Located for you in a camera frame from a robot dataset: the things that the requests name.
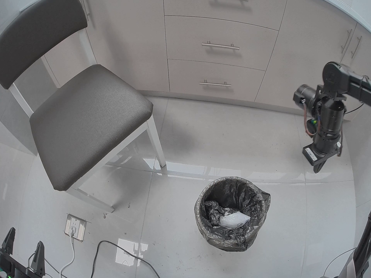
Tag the clear printed wrapper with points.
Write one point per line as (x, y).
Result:
(232, 220)

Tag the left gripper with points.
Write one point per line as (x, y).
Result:
(14, 271)

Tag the black plastic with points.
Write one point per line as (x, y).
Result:
(213, 210)

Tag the grey and white chair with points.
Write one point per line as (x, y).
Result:
(87, 106)

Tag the beige drawer cabinet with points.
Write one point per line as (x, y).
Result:
(220, 30)

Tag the black plastic bag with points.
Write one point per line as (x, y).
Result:
(208, 233)

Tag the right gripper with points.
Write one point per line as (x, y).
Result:
(330, 126)

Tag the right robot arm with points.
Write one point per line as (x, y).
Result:
(336, 74)

